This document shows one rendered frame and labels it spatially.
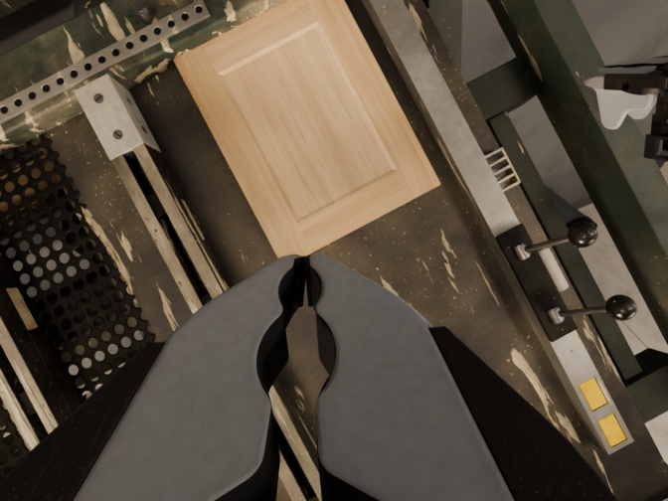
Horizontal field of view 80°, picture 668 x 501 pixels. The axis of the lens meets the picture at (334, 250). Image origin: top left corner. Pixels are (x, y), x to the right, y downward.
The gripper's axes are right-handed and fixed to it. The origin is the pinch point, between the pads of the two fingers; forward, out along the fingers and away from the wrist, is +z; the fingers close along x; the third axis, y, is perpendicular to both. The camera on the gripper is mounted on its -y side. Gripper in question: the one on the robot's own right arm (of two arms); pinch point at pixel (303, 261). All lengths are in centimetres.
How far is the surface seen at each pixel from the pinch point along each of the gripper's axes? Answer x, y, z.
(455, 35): 36, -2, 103
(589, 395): 44, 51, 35
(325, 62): 2, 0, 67
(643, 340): 242, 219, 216
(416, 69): 17, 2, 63
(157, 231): -26, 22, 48
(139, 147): -28, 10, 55
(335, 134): 3, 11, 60
